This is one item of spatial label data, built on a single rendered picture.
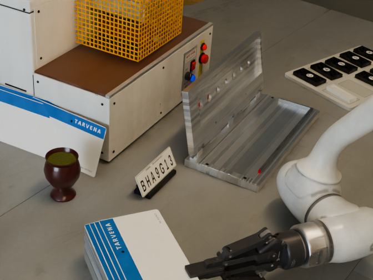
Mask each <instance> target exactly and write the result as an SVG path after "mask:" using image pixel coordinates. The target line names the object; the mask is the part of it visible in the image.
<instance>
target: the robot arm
mask: <svg viewBox="0 0 373 280"><path fill-rule="evenodd" d="M371 131H373V95H372V96H371V97H369V98H368V99H367V100H365V101H364V102H362V103H361V104H360V105H358V106H357V107H356V108H354V109H353V110H352V111H350V112H349V113H348V114H346V115H345V116H343V117H342V118H341V119H339V120H338V121H337V122H335V123H334V124H333V125H332V126H331V127H329V128H328V129H327V130H326V131H325V132H324V133H323V134H322V136H321V137H320V138H319V140H318V141H317V143H316V145H315V146H314V147H313V149H312V151H311V153H310V154H309V155H308V156H307V157H305V158H301V159H298V160H293V161H290V162H288V163H286V164H284V165H283V166H282V167H281V168H280V170H279V172H278V175H277V178H276V185H277V189H278V192H279V194H280V197H281V199H282V200H283V202H284V203H285V205H286V206H287V208H288V209H289V211H290V212H291V213H292V214H293V215H294V217H295V218H296V219H297V220H298V221H299V222H300V223H301V224H296V225H294V226H292V227H291V228H290V230H287V231H282V232H278V233H276V234H274V235H272V234H271V232H270V231H269V230H268V228H267V227H264V228H262V229H261V230H260V231H258V232H257V233H255V234H252V235H250V236H248V237H245V238H243V239H240V240H238V241H236V242H233V243H231V244H229V245H226V246H224V247H223V248H222V250H223V251H222V253H220V251H219V252H217V254H216V255H217V257H213V258H208V259H206V260H204V261H202V262H197V263H192V264H188V265H185V270H186V272H187V274H188V276H189V277H190V278H195V277H198V279H199V280H201V279H209V278H213V277H217V276H221V278H222V280H265V278H264V276H265V275H266V274H267V272H272V271H273V270H275V269H277V268H281V269H291V268H295V267H301V268H310V267H314V266H318V265H323V264H327V263H344V262H349V261H354V260H357V259H360V258H364V257H366V256H369V255H371V254H373V208H369V207H358V206H357V205H356V204H353V203H351V202H349V201H347V200H345V199H344V198H342V196H341V195H342V191H341V178H342V175H341V173H340V171H339V170H338V168H337V162H338V159H339V156H340V154H341V152H342V151H343V150H344V148H345V147H347V146H348V145H349V144H351V143H352V142H354V141H356V140H357V139H359V138H361V137H363V136H364V135H366V134H368V133H370V132H371ZM230 250H231V251H230Z"/></svg>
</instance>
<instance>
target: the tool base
mask: <svg viewBox="0 0 373 280"><path fill-rule="evenodd" d="M261 91H262V90H258V91H257V95H256V96H255V97H254V98H253V99H252V100H251V101H250V105H249V106H248V107H247V108H246V109H245V110H244V111H243V112H242V113H240V112H241V111H239V112H238V113H237V114H236V115H235V116H231V117H230V118H229V119H230V121H229V122H228V123H227V124H226V125H225V126H224V127H223V128H222V129H221V134H219V135H218V136H217V137H216V139H214V140H213V141H212V142H211V143H210V141H209V142H208V143H207V144H206V145H205V146H200V147H199V148H198V153H197V154H196V155H188V156H187V157H186V159H185V162H184V165H185V166H187V167H189V168H192V169H195V170H197V171H200V172H203V173H206V174H208V175H211V176H214V177H216V178H219V179H222V180H224V181H227V182H230V183H233V184H236V185H238V186H241V187H244V188H246V189H249V190H251V191H254V192H257V193H258V192H259V191H260V190H261V189H262V187H263V186H264V184H265V183H266V182H267V181H268V180H269V178H270V177H271V176H272V175H273V173H274V172H275V171H276V170H277V168H278V167H279V166H280V165H281V164H282V162H283V161H284V159H285V158H286V157H287V156H288V155H289V153H290V152H291V151H292V150H293V148H294V147H295V146H296V145H297V143H298V142H299V141H300V140H301V139H302V137H303V136H304V134H305V133H306V132H307V131H308V130H309V128H310V127H311V126H312V125H313V123H314V122H315V121H316V120H317V118H318V117H319V112H320V111H319V110H317V109H313V111H312V112H311V113H310V115H309V116H308V117H307V119H306V120H305V121H304V122H303V123H302V125H301V126H300V127H299V128H298V129H297V131H296V132H295V133H294V134H293V135H292V136H291V138H290V139H289V140H288V141H287V143H286V144H285V145H284V146H283V148H282V149H281V150H280V151H279V152H278V154H277V155H276V156H275V157H274V158H273V160H272V161H271V162H270V163H269V164H268V166H267V167H266V168H265V169H264V170H263V171H262V173H261V174H260V173H258V170H259V169H260V167H261V166H262V165H263V164H264V163H265V162H266V160H267V159H268V158H269V157H270V156H271V155H272V153H273V152H274V151H275V150H276V149H277V147H278V146H279V145H280V143H281V142H282V141H283V140H284V139H285V138H286V136H287V135H288V134H289V133H290V132H291V131H292V130H293V128H294V127H295V126H296V125H297V124H298V122H299V121H300V120H301V119H302V118H303V116H304V115H305V114H306V113H307V111H306V110H304V109H301V108H297V107H294V106H291V105H288V104H285V103H281V102H278V98H275V97H274V98H271V96H269V95H268V94H262V93H260V92H261ZM206 163H208V164H209V165H206ZM243 177H246V179H244V178H243Z"/></svg>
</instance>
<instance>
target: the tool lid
mask: <svg viewBox="0 0 373 280"><path fill-rule="evenodd" d="M247 61H248V65H247ZM240 67H241V69H240ZM232 74H233V78H232ZM224 81H225V85H224ZM216 88H217V92H216ZM263 88H264V78H263V58H262V46H261V32H254V33H253V34H252V35H251V36H249V37H248V38H247V39H246V40H244V41H243V42H242V43H240V44H239V45H238V46H237V47H236V48H234V49H233V50H232V51H231V52H229V53H228V54H227V55H226V56H225V57H223V58H222V59H221V60H220V61H218V62H217V63H216V64H215V65H213V66H212V67H211V68H210V69H208V70H207V71H206V72H205V73H204V74H202V75H201V76H200V77H199V78H197V79H196V80H195V81H194V82H193V83H191V84H190V85H189V86H187V87H186V88H185V89H184V90H182V100H183V109H184V119H185V129H186V138H187V144H188V153H189V154H190V155H196V154H197V153H198V148H199V147H200V146H205V145H206V144H207V143H208V142H209V141H210V143H211V142H212V141H213V140H214V139H216V137H217V136H218V135H219V134H221V129H222V128H223V127H224V126H225V125H226V124H227V123H228V122H229V121H230V119H229V118H230V117H231V116H235V115H236V114H237V113H238V112H239V111H241V112H240V113H242V112H243V111H244V110H245V109H246V108H247V107H248V106H249V105H250V101H251V100H252V99H253V98H254V97H255V96H256V95H257V91H258V90H259V89H260V90H262V89H263ZM208 94H209V99H208ZM199 102H200V107H199Z"/></svg>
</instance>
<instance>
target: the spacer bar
mask: <svg viewBox="0 0 373 280"><path fill-rule="evenodd" d="M326 90H328V91H330V92H331V93H333V94H335V95H336V96H338V97H340V98H342V99H343V100H345V101H347V102H348V103H351V102H354V101H356V99H357V97H355V96H354V95H352V94H350V93H349V92H347V91H345V90H343V89H342V88H340V87H338V86H336V85H335V84H332V85H329V86H327V87H326Z"/></svg>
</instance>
